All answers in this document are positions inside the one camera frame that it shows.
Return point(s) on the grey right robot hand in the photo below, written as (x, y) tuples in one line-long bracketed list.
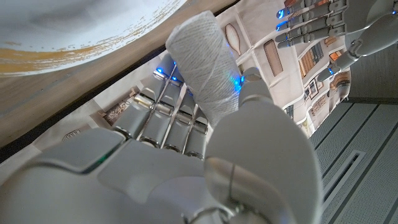
[(155, 180)]

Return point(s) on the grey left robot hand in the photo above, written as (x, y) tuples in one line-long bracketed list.
[(370, 18)]

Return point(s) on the white tape roll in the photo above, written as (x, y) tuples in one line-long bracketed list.
[(202, 62)]

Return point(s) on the white gold-rimmed paper plate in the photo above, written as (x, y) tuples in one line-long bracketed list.
[(77, 21)]

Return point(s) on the printed bookshelf backdrop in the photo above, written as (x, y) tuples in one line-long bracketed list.
[(264, 25)]

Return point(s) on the grey perforated panel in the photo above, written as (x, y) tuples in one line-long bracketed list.
[(367, 174)]

